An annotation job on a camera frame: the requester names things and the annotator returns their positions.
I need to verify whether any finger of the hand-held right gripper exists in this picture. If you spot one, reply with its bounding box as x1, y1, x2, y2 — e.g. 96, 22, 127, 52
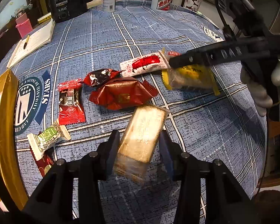
169, 36, 271, 70

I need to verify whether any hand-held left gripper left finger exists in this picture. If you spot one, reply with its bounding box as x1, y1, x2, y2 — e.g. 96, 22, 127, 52
22, 129, 120, 224

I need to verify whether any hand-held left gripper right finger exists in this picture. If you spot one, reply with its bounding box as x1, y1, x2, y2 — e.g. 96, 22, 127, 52
159, 130, 257, 224

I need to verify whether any yellow cracker packet red label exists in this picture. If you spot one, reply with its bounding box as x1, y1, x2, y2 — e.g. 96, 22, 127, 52
162, 48, 221, 97

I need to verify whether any clear beige cracker packet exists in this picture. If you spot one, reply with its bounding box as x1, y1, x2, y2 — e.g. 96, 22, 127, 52
113, 105, 171, 185

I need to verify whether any large dark red snack packet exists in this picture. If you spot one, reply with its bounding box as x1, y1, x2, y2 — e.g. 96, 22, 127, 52
89, 77, 159, 111

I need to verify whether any white red snack packet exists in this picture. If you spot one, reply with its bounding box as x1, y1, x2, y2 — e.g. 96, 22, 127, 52
119, 51, 171, 77

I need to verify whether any red black snack packet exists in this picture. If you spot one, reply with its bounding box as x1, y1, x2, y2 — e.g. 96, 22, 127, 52
57, 78, 86, 125

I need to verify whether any green white snack packet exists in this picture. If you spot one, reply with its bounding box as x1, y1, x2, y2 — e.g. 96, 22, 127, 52
27, 119, 71, 161

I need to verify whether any red packet round print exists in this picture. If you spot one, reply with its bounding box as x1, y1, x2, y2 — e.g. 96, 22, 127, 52
30, 148, 55, 178

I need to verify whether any gold edged cardboard tray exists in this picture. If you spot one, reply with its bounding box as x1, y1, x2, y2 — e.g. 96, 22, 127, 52
0, 69, 29, 211

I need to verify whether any person's right hand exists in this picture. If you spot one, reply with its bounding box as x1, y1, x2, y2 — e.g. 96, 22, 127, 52
240, 60, 280, 117

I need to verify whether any printed paper cup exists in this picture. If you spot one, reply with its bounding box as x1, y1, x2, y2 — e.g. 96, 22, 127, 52
183, 0, 205, 12

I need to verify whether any small shiny dark red packet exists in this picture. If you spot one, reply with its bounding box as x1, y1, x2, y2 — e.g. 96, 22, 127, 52
83, 68, 121, 88

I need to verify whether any blue plaid tablecloth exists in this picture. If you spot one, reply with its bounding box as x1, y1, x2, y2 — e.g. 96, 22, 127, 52
0, 0, 269, 224

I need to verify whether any open white notebook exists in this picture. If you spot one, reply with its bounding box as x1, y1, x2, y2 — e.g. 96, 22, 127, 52
7, 19, 56, 69

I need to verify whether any yellow printed strip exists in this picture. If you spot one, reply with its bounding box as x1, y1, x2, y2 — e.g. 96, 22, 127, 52
37, 13, 53, 25

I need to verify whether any black electric kettle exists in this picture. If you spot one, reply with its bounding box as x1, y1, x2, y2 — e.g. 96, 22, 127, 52
47, 0, 98, 23

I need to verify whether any bottle with pink sleeve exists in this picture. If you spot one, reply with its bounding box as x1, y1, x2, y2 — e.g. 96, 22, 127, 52
15, 12, 33, 39

